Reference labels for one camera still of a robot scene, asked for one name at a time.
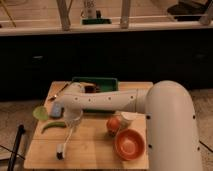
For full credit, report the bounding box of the white dish brush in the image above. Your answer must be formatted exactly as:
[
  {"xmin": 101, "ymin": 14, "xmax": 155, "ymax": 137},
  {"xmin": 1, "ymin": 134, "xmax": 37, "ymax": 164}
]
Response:
[{"xmin": 56, "ymin": 129, "xmax": 73, "ymax": 160}]

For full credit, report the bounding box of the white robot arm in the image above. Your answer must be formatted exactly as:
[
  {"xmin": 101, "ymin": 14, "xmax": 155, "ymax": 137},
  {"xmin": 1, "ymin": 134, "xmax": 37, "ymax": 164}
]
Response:
[{"xmin": 56, "ymin": 81, "xmax": 203, "ymax": 171}]

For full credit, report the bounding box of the green plastic tray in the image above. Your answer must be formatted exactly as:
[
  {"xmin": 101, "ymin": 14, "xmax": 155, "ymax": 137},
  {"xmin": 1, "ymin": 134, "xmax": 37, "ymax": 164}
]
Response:
[{"xmin": 72, "ymin": 77, "xmax": 118, "ymax": 92}]

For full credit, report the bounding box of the dark brown bowl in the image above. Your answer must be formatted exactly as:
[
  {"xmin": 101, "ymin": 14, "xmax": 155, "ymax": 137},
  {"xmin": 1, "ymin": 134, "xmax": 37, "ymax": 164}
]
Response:
[{"xmin": 85, "ymin": 86, "xmax": 100, "ymax": 93}]

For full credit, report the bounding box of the white cup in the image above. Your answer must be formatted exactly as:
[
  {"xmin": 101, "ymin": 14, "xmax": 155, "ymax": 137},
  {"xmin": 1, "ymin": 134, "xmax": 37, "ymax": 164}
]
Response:
[{"xmin": 120, "ymin": 112, "xmax": 137, "ymax": 127}]

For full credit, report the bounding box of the orange fruit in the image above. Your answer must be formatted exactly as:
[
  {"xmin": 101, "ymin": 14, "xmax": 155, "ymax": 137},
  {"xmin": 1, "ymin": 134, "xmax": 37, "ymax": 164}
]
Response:
[{"xmin": 106, "ymin": 117, "xmax": 120, "ymax": 133}]

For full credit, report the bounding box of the metal spoon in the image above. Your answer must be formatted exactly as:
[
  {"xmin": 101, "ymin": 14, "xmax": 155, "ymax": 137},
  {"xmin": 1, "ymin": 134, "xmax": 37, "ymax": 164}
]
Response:
[{"xmin": 48, "ymin": 83, "xmax": 69, "ymax": 101}]

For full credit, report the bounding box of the blue sponge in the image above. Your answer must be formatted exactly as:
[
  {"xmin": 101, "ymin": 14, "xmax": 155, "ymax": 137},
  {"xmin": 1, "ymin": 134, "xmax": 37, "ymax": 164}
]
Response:
[{"xmin": 50, "ymin": 102, "xmax": 64, "ymax": 118}]

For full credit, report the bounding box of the orange bowl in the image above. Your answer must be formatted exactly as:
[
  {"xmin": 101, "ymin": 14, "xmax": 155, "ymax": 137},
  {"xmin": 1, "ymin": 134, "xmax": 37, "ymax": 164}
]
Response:
[{"xmin": 114, "ymin": 129, "xmax": 145, "ymax": 161}]

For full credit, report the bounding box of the green shelf tray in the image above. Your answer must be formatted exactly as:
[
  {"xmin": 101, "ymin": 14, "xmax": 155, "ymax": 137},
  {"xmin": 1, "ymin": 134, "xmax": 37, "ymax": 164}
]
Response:
[{"xmin": 82, "ymin": 18, "xmax": 111, "ymax": 25}]

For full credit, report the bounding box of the green pepper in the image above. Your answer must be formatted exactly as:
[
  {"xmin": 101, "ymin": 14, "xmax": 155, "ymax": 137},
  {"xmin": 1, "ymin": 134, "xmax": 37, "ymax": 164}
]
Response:
[{"xmin": 41, "ymin": 121, "xmax": 67, "ymax": 134}]

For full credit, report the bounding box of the light green cup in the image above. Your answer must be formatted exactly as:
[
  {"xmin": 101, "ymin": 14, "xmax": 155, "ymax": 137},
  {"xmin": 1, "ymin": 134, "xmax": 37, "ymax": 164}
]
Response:
[{"xmin": 33, "ymin": 106, "xmax": 49, "ymax": 121}]

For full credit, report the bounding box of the white bottle on shelf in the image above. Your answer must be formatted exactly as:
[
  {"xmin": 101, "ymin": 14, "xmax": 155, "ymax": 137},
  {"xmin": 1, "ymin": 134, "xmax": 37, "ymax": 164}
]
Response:
[{"xmin": 83, "ymin": 0, "xmax": 96, "ymax": 19}]

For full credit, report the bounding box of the black stand pole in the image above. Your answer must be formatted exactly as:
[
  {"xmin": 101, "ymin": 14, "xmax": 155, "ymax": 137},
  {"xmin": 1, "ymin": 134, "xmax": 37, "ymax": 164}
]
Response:
[{"xmin": 7, "ymin": 125, "xmax": 25, "ymax": 171}]

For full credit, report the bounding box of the wooden frame post right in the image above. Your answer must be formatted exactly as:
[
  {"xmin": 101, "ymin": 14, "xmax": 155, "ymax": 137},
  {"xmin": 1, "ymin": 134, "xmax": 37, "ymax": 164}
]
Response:
[{"xmin": 120, "ymin": 0, "xmax": 131, "ymax": 29}]

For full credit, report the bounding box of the wooden frame post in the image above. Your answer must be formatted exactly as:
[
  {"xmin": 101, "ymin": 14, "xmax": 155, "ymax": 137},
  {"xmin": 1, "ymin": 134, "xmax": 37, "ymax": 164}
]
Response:
[
  {"xmin": 56, "ymin": 0, "xmax": 70, "ymax": 31},
  {"xmin": 120, "ymin": 0, "xmax": 131, "ymax": 29}
]

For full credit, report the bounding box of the wooden frame post left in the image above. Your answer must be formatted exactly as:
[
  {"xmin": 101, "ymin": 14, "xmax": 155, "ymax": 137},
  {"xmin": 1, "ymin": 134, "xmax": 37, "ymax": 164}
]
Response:
[{"xmin": 56, "ymin": 0, "xmax": 70, "ymax": 31}]

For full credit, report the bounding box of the black floor cable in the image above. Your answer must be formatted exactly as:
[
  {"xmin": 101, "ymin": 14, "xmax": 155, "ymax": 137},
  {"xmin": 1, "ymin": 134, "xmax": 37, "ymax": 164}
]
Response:
[{"xmin": 199, "ymin": 139, "xmax": 213, "ymax": 154}]

